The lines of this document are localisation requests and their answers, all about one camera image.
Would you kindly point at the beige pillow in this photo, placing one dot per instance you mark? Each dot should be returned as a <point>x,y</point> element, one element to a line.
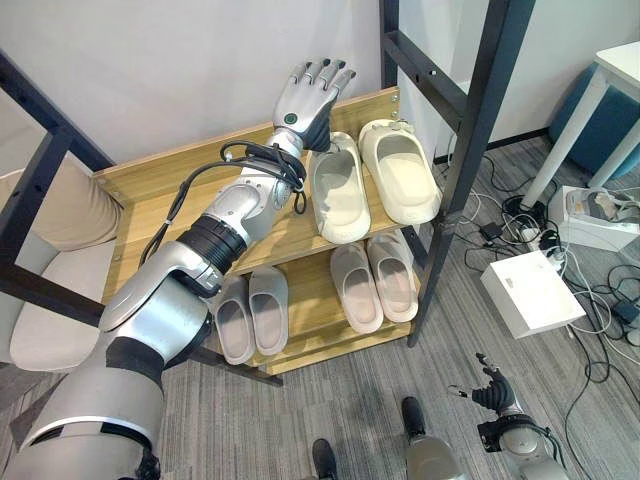
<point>75,210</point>

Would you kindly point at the white table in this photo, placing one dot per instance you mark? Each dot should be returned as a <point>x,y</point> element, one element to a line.
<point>565,145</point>

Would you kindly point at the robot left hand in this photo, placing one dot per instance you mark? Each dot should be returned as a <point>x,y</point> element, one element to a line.
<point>295,102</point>

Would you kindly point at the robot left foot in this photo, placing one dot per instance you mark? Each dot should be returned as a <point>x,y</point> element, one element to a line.
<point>325,460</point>

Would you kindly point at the cream slipper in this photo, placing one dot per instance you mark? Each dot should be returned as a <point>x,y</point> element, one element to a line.
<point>340,200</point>
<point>405,177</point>

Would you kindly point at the large black power adapter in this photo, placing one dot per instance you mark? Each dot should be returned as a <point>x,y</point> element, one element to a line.
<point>625,312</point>

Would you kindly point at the white seat cushion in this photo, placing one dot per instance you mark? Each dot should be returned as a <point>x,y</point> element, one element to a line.
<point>55,310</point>

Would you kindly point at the closed white box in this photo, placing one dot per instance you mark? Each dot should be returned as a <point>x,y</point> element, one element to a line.
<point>530,295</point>

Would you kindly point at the small black power adapter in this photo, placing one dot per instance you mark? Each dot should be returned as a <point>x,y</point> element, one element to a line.
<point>491,231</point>

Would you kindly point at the pinkish grey slipper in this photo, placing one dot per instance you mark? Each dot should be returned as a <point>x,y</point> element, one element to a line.
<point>395,285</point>
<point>357,295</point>

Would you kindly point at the robot left arm silver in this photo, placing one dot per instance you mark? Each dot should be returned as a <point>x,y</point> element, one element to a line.
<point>150,310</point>

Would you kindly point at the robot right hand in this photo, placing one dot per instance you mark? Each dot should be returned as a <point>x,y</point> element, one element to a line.
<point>497,392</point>

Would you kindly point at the black metal frame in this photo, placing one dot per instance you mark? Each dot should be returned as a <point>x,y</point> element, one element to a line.
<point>480,100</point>

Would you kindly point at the wooden shoe rack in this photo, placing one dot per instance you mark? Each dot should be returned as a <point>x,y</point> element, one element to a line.
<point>295,240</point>

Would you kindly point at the white power strip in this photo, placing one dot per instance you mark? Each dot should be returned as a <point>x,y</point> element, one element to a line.
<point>547,252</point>

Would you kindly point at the robot right arm silver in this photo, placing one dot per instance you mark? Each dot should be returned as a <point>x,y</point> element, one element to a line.
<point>525,442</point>

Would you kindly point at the robot right leg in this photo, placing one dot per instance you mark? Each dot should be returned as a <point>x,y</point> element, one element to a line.
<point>430,455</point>

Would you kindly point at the open white box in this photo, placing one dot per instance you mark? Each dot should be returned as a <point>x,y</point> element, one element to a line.
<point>595,230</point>

